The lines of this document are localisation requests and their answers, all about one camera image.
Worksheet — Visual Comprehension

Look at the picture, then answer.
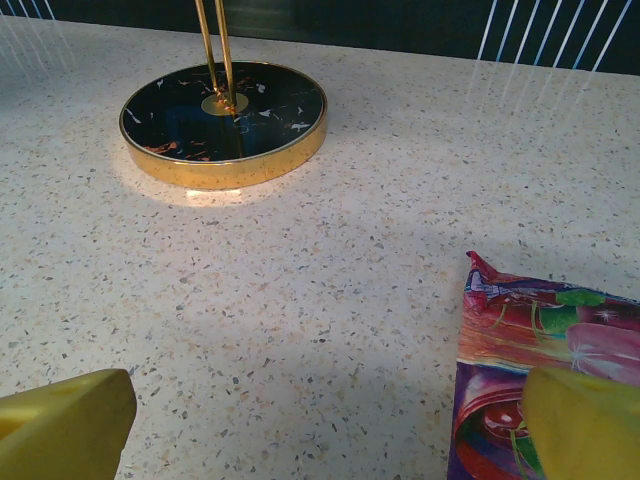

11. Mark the purple candy bag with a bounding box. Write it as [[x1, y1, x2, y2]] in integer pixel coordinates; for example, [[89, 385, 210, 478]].
[[447, 249, 640, 480]]

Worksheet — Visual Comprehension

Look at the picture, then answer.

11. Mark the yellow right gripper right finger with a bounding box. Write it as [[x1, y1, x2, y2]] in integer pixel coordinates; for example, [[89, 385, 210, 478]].
[[522, 366, 640, 480]]

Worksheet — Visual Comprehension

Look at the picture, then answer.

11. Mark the gold wire glass holder stand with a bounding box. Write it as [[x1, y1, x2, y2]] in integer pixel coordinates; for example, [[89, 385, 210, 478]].
[[118, 0, 330, 191]]

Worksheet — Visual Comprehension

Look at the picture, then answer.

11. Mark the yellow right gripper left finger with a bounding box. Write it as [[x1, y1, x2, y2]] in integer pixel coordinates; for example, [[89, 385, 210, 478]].
[[0, 368, 138, 480]]

